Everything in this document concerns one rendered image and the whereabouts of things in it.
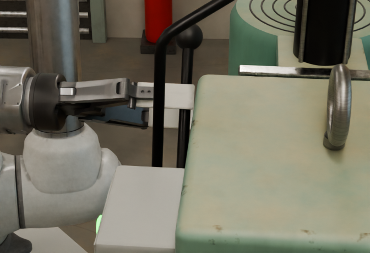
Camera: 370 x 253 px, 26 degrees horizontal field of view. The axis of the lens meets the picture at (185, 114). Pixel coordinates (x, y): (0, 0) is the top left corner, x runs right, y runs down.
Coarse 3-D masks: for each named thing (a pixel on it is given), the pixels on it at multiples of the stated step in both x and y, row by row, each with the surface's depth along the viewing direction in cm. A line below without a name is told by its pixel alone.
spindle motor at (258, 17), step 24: (240, 0) 87; (264, 0) 87; (288, 0) 87; (360, 0) 87; (240, 24) 83; (264, 24) 82; (288, 24) 82; (360, 24) 82; (240, 48) 84; (264, 48) 81
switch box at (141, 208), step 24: (120, 168) 64; (144, 168) 64; (168, 168) 64; (120, 192) 62; (144, 192) 62; (168, 192) 62; (120, 216) 59; (144, 216) 59; (168, 216) 59; (96, 240) 57; (120, 240) 57; (144, 240) 57; (168, 240) 57
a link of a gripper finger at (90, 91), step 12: (60, 84) 98; (72, 84) 98; (84, 84) 97; (96, 84) 96; (108, 84) 95; (60, 96) 98; (72, 96) 98; (84, 96) 97; (96, 96) 96; (108, 96) 95; (120, 96) 94
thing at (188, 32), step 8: (184, 32) 97; (192, 32) 97; (200, 32) 98; (176, 40) 98; (184, 40) 97; (192, 40) 97; (200, 40) 98; (184, 48) 98; (192, 48) 98; (184, 56) 98; (192, 56) 98; (184, 64) 98; (192, 64) 98; (184, 72) 98; (192, 72) 98; (184, 80) 97; (184, 112) 97; (184, 120) 97; (184, 128) 97; (184, 136) 97; (184, 144) 97; (184, 152) 96; (184, 160) 96; (184, 168) 96
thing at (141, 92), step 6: (120, 84) 94; (126, 84) 94; (120, 90) 94; (126, 90) 94; (132, 90) 95; (138, 90) 96; (144, 90) 96; (150, 90) 96; (132, 96) 95; (138, 96) 96; (144, 96) 96; (150, 96) 96
